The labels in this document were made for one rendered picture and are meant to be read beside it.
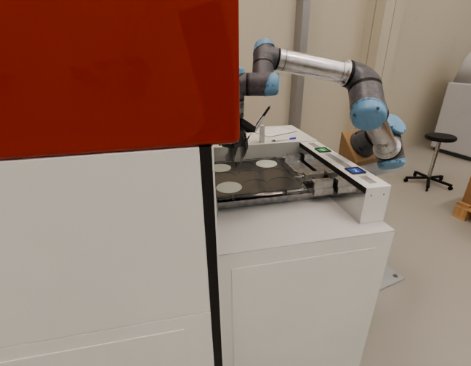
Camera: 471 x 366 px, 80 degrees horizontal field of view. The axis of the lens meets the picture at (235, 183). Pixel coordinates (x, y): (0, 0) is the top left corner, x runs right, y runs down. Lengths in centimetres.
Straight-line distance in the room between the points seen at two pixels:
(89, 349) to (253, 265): 48
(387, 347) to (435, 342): 26
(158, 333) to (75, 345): 18
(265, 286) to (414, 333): 113
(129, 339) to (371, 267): 81
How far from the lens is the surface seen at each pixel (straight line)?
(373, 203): 108
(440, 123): 512
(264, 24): 322
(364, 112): 109
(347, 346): 143
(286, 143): 145
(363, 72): 118
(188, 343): 80
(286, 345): 127
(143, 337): 77
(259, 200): 112
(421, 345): 192
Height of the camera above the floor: 137
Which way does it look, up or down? 25 degrees down
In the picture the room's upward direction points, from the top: 1 degrees counter-clockwise
